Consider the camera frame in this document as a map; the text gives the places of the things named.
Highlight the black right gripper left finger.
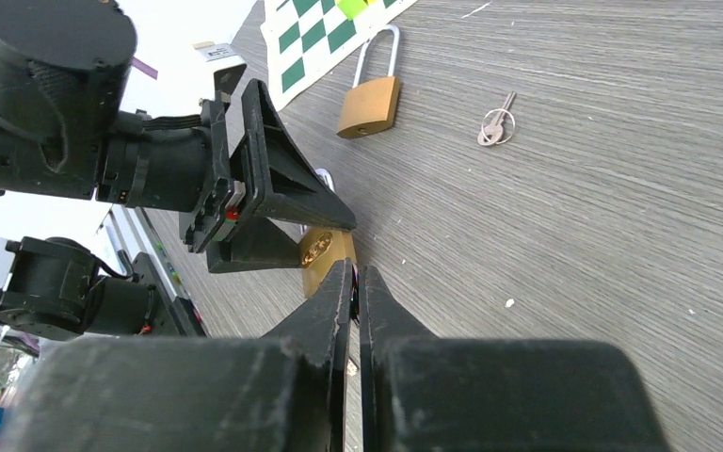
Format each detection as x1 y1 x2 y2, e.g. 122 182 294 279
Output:
6 261 354 451

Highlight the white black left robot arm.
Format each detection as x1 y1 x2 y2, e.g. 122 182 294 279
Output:
0 1 356 341

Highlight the green white chessboard mat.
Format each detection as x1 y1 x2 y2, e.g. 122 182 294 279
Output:
260 0 415 110

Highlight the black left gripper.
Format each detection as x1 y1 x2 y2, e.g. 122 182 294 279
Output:
179 62 357 274

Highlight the brass padlock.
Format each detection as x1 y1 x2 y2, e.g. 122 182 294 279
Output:
336 24 401 139
297 168 359 299

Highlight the green block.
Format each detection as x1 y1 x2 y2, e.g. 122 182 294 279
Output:
335 0 369 21

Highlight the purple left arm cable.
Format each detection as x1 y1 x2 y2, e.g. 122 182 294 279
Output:
132 56 159 81

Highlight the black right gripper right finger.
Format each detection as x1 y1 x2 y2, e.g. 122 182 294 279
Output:
359 266 669 451

